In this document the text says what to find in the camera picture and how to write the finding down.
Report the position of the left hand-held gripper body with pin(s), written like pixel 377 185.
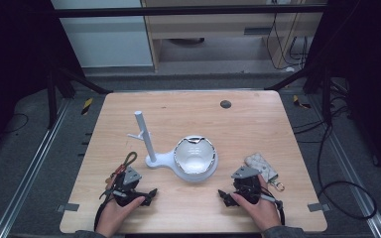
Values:
pixel 125 193

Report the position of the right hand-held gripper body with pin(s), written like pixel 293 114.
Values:
pixel 248 188

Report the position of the white stand with bowl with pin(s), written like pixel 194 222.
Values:
pixel 165 160

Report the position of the person's left hand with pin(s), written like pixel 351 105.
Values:
pixel 112 216

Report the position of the person's right hand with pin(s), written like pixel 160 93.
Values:
pixel 264 213

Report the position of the grey tape piece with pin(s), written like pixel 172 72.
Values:
pixel 68 207
pixel 318 207

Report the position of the round table grommet hole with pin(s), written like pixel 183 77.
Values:
pixel 225 104

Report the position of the yellow and black tape strip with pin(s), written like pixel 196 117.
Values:
pixel 299 102
pixel 87 106

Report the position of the black metal stand legs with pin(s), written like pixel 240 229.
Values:
pixel 52 99
pixel 326 95

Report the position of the white cabinet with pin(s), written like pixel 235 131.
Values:
pixel 105 39

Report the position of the light wooden desk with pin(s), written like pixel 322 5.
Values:
pixel 211 24

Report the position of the black curtain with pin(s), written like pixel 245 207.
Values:
pixel 13 66
pixel 370 66

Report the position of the aluminium floor rail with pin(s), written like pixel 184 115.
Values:
pixel 29 172
pixel 350 172

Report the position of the black horizontal frame bar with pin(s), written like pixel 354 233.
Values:
pixel 178 11

